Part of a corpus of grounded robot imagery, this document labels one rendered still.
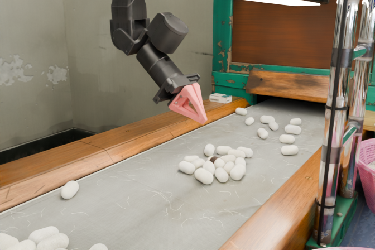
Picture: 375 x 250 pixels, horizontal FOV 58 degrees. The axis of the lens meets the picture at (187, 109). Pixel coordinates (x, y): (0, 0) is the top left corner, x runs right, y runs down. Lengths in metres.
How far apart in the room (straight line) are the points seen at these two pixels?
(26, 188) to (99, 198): 0.11
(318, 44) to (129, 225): 0.75
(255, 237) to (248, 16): 0.81
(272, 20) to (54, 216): 0.82
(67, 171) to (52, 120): 2.35
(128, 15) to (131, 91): 1.81
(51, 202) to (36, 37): 2.33
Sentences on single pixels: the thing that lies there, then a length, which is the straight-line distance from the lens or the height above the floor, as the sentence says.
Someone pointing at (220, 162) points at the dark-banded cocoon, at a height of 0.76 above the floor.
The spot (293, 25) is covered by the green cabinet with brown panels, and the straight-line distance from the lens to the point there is 1.05.
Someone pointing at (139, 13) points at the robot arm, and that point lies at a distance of 0.74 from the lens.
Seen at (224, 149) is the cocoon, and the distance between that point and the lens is 0.68.
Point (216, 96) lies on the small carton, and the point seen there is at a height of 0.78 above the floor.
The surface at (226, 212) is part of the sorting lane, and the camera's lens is 0.50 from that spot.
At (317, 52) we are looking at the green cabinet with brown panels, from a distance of 1.03.
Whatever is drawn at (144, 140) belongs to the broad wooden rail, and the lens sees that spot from 0.73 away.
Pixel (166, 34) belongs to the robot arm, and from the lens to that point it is 0.68.
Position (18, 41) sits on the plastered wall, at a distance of 2.74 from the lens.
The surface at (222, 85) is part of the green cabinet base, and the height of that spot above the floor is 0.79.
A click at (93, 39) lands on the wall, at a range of 2.73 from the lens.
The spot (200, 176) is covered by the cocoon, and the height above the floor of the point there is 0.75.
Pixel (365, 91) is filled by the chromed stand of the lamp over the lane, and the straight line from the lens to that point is 0.59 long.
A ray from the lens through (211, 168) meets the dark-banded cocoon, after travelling 0.59.
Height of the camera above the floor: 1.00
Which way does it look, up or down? 14 degrees down
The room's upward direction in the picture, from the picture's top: straight up
